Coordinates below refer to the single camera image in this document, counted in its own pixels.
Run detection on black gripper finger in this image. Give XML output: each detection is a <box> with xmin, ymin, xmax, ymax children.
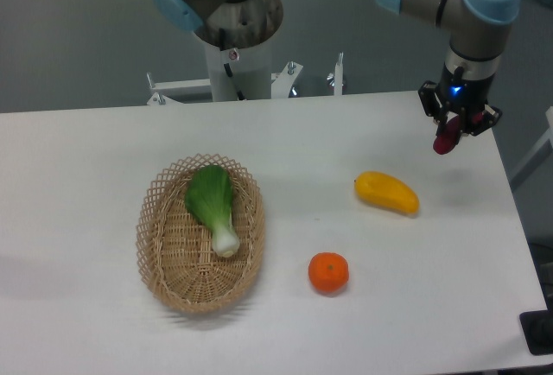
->
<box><xmin>417</xmin><ymin>80</ymin><xmax>448</xmax><ymax>135</ymax></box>
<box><xmin>461</xmin><ymin>105</ymin><xmax>503</xmax><ymax>137</ymax></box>

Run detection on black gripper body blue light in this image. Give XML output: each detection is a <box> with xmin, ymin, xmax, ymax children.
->
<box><xmin>439</xmin><ymin>48</ymin><xmax>500</xmax><ymax>113</ymax></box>

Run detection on purple-red sweet potato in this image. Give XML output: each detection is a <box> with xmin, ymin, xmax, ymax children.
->
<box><xmin>433</xmin><ymin>116</ymin><xmax>461</xmax><ymax>155</ymax></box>

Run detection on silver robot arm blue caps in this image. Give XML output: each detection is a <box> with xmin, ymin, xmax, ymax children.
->
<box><xmin>153</xmin><ymin>0</ymin><xmax>521</xmax><ymax>143</ymax></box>

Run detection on oval woven wicker basket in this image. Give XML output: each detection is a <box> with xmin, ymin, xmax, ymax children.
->
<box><xmin>136</xmin><ymin>155</ymin><xmax>264</xmax><ymax>313</ymax></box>

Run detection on yellow mango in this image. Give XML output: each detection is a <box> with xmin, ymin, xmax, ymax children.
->
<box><xmin>354</xmin><ymin>171</ymin><xmax>420</xmax><ymax>215</ymax></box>

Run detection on orange tangerine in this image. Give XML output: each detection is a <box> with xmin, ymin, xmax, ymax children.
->
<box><xmin>308</xmin><ymin>252</ymin><xmax>349</xmax><ymax>293</ymax></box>

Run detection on black device at table edge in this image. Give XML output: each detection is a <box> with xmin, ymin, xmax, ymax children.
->
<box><xmin>519</xmin><ymin>310</ymin><xmax>552</xmax><ymax>356</ymax></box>

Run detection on green bok choy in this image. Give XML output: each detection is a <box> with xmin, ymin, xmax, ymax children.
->
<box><xmin>184</xmin><ymin>165</ymin><xmax>240</xmax><ymax>258</ymax></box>

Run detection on white table leg frame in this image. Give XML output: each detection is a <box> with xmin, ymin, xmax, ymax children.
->
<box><xmin>509</xmin><ymin>107</ymin><xmax>552</xmax><ymax>192</ymax></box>

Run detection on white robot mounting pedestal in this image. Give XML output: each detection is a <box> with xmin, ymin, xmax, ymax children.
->
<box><xmin>192</xmin><ymin>0</ymin><xmax>285</xmax><ymax>102</ymax></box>

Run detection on black cable on pedestal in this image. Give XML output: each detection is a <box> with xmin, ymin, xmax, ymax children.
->
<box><xmin>218</xmin><ymin>28</ymin><xmax>246</xmax><ymax>102</ymax></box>

